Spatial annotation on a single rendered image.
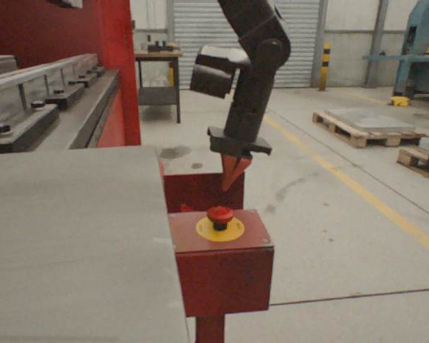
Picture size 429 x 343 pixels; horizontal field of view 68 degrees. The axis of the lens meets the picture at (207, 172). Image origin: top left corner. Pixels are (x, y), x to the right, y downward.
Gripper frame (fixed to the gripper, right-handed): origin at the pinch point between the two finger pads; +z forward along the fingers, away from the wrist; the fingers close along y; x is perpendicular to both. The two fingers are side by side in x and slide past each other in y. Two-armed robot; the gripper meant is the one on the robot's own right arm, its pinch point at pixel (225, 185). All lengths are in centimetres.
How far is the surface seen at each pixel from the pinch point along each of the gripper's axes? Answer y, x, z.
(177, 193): 7.4, -4.2, 5.2
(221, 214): 2.4, 11.0, -0.1
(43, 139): 32.9, -7.4, 0.8
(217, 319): -3.2, 8.1, 22.5
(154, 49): 34, -403, -3
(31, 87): 43, -30, -3
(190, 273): 5.5, 15.4, 7.3
